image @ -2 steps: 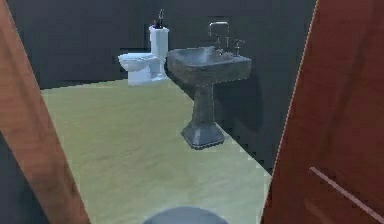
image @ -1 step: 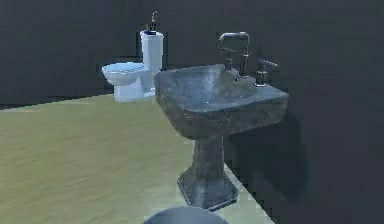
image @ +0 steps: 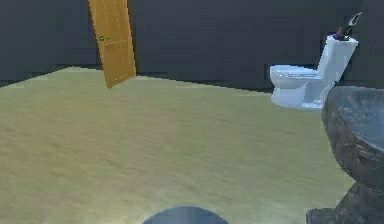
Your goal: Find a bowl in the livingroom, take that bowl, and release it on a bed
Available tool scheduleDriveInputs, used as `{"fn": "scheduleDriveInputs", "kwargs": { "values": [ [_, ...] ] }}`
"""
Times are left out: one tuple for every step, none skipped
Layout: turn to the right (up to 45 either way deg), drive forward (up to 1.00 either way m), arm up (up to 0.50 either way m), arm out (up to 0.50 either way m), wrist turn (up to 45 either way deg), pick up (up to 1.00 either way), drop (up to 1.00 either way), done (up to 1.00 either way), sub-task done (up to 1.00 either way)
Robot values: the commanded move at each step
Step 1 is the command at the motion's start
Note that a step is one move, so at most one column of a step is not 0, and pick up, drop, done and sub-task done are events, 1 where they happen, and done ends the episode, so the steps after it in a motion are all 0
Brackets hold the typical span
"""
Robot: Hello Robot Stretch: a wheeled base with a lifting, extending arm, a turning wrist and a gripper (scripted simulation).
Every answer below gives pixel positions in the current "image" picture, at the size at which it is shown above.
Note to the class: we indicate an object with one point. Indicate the orange wooden room door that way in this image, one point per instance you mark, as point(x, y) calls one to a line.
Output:
point(115, 43)

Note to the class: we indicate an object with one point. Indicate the grey round object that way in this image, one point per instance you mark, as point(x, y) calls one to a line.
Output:
point(185, 216)

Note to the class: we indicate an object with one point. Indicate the white toilet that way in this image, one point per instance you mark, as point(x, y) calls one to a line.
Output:
point(310, 80)

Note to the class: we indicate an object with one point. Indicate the purple cloth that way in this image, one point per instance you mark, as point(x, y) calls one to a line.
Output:
point(339, 36)

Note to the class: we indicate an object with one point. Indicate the dark spray bottle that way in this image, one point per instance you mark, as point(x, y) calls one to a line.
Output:
point(352, 24)

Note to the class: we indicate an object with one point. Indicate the dark stone pedestal sink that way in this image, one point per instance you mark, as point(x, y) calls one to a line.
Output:
point(358, 140)

